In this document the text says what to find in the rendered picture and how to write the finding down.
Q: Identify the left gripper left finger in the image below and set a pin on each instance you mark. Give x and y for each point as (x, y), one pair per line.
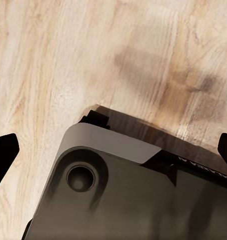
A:
(9, 149)

